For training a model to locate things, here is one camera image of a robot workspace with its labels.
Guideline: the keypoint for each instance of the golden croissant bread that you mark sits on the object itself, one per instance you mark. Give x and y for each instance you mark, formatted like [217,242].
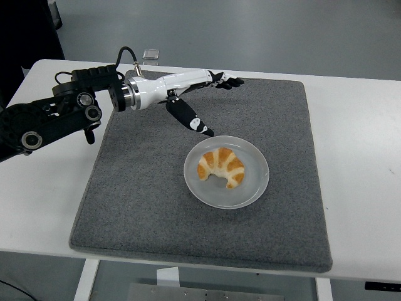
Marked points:
[224,160]

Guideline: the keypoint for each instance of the black box under table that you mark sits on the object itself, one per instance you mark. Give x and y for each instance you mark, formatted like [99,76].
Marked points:
[382,286]

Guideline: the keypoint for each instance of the grey waste bin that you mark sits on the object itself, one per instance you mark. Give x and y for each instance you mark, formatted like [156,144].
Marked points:
[56,14]

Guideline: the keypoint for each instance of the square metal floor socket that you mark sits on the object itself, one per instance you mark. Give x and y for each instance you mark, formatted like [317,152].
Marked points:
[151,54]

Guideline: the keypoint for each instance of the person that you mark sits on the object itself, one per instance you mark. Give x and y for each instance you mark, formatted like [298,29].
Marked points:
[25,31]

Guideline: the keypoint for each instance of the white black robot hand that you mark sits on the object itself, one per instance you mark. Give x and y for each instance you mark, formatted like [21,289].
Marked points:
[169,83]

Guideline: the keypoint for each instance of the grey felt mat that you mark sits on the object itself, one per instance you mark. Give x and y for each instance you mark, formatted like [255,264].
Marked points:
[188,235]

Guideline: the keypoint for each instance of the white table leg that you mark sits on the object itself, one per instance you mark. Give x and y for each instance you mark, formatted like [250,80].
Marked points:
[86,282]
[324,291]

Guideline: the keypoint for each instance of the light grey round plate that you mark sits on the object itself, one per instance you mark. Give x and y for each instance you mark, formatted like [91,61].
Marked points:
[213,196]

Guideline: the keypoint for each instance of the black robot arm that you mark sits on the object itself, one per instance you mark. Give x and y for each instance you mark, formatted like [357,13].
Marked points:
[31,125]

